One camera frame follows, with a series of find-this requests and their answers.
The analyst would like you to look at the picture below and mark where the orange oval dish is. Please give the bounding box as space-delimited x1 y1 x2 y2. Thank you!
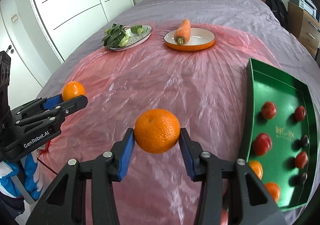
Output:
163 27 216 52

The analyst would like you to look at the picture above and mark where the mandarin orange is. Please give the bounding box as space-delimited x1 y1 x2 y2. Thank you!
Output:
134 109 180 154

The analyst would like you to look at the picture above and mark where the green leafy bok choy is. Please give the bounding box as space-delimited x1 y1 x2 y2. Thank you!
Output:
101 24 145 49

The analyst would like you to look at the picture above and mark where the black backpack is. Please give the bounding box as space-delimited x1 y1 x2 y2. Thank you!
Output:
265 0 289 30

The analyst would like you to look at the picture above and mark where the dark plum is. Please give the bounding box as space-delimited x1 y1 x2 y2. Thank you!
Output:
299 172 308 184
300 135 310 148

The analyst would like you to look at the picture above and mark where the purple bed sheet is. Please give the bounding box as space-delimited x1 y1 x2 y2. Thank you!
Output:
37 0 320 225

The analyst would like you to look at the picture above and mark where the red apple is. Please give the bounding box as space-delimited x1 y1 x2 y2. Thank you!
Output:
252 133 272 156

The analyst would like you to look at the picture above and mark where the grey printer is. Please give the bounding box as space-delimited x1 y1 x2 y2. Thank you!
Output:
289 0 317 19

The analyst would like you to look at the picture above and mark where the large orange front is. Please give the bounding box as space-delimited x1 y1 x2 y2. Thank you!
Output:
265 182 281 203

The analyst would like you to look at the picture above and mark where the red fruit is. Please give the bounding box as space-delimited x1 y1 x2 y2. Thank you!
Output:
294 106 306 122
261 101 277 120
295 151 308 169

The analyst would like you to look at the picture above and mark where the pink plastic sheet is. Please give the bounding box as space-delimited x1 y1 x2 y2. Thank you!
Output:
37 20 282 225

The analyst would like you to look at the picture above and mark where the grey patterned plate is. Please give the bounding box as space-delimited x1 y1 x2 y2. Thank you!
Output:
102 23 152 51

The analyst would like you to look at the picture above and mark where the wooden drawer cabinet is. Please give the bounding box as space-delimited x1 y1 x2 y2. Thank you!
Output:
288 2 319 58

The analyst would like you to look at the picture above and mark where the blue gloved left hand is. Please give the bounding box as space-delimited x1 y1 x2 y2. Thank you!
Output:
0 151 43 203

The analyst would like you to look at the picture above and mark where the white door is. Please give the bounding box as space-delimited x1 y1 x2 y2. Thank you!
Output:
1 11 42 109

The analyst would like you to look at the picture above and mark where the green rectangular tray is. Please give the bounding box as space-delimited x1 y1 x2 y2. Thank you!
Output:
239 58 318 211

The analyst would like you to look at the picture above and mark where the small orange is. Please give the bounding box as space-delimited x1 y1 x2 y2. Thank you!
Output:
61 81 86 101
248 161 264 180

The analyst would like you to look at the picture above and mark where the black cable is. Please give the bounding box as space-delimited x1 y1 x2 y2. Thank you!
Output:
36 157 60 175

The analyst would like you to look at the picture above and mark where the carrot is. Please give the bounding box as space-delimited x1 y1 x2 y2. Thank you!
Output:
174 19 191 46

